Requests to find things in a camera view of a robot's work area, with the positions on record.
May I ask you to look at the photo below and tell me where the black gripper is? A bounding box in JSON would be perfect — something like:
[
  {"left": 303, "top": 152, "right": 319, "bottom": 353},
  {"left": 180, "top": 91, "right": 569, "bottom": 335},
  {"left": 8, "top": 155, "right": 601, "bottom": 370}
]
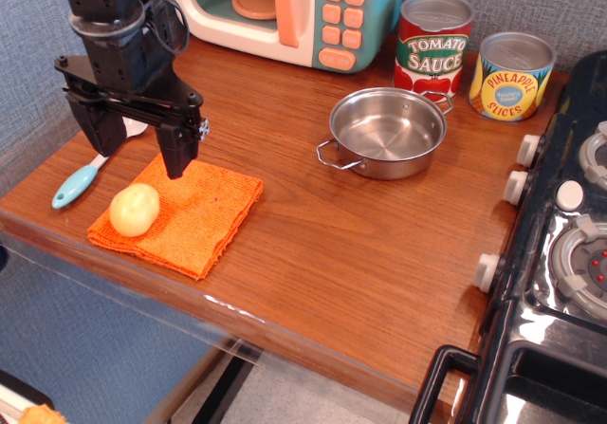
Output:
[{"left": 55, "top": 0, "right": 209, "bottom": 179}]

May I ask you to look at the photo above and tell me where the blue handled white spoon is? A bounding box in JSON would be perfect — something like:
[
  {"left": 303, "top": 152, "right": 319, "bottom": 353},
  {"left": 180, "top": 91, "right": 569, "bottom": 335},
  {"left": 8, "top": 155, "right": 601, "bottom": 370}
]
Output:
[{"left": 51, "top": 118, "right": 148, "bottom": 210}]

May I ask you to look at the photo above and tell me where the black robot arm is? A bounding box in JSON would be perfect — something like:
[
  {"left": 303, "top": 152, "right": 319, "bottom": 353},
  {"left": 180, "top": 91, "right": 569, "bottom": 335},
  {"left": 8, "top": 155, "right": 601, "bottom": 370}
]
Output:
[{"left": 55, "top": 0, "right": 208, "bottom": 179}]

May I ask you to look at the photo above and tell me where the yellow toy potato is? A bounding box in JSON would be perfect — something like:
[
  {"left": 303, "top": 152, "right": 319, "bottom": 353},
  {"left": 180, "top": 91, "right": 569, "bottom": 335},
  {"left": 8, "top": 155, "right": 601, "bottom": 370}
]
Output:
[{"left": 109, "top": 183, "right": 160, "bottom": 237}]

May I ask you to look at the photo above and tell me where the orange folded cloth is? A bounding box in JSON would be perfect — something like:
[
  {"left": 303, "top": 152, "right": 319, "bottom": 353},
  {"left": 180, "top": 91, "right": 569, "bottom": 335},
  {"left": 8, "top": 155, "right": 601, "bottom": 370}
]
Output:
[{"left": 87, "top": 156, "right": 263, "bottom": 280}]

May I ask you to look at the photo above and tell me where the toy microwave teal and white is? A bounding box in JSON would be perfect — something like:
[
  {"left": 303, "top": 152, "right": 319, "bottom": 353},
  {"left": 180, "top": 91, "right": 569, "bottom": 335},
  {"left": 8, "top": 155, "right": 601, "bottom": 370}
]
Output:
[{"left": 176, "top": 0, "right": 402, "bottom": 74}]

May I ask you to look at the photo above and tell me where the stainless steel pot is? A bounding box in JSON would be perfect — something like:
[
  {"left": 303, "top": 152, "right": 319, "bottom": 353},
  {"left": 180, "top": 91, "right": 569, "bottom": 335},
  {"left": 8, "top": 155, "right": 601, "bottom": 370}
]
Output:
[{"left": 316, "top": 87, "right": 454, "bottom": 180}]

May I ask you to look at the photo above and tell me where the orange object bottom left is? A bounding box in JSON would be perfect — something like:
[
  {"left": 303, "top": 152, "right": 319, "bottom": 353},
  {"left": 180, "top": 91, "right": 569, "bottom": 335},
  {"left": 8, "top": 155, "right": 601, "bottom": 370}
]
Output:
[{"left": 18, "top": 404, "right": 67, "bottom": 424}]

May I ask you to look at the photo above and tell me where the tomato sauce can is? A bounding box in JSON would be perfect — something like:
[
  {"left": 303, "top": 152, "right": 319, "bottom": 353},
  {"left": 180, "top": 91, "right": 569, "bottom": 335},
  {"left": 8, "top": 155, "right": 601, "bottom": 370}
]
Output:
[{"left": 393, "top": 0, "right": 475, "bottom": 102}]

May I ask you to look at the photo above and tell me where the white stove knob bottom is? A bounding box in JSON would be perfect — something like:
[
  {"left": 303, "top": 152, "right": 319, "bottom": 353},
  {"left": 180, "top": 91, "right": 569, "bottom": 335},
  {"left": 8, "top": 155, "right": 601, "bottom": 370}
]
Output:
[{"left": 473, "top": 253, "right": 500, "bottom": 293}]

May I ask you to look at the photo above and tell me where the white stove knob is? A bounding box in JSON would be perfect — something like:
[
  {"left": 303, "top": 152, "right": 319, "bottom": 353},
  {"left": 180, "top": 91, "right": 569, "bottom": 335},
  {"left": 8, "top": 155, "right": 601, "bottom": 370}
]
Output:
[
  {"left": 473, "top": 253, "right": 500, "bottom": 293},
  {"left": 517, "top": 135, "right": 542, "bottom": 168},
  {"left": 503, "top": 171, "right": 528, "bottom": 206}
]

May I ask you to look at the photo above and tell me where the pineapple slices can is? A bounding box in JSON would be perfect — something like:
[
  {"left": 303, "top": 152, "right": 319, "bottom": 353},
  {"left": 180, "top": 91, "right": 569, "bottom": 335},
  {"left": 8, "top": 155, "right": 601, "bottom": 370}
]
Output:
[{"left": 469, "top": 31, "right": 557, "bottom": 122}]

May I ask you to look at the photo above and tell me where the white stove knob middle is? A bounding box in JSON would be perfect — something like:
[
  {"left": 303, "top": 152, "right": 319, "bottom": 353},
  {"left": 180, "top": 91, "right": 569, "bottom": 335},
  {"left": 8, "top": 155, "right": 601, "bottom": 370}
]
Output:
[{"left": 503, "top": 171, "right": 528, "bottom": 206}]

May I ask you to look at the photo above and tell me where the white stove knob top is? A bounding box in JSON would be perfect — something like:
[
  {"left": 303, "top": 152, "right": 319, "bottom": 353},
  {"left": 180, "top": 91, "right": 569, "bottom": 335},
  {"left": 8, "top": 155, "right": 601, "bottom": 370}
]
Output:
[{"left": 517, "top": 135, "right": 542, "bottom": 168}]

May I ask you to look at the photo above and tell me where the black toy stove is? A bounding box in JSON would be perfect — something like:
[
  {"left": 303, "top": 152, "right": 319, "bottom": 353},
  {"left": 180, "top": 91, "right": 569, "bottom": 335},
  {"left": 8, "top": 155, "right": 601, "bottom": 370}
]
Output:
[{"left": 410, "top": 51, "right": 606, "bottom": 423}]

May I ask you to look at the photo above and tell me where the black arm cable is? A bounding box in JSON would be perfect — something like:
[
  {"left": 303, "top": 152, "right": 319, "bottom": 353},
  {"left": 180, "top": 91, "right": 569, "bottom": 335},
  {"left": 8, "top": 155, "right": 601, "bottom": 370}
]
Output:
[{"left": 143, "top": 0, "right": 192, "bottom": 58}]

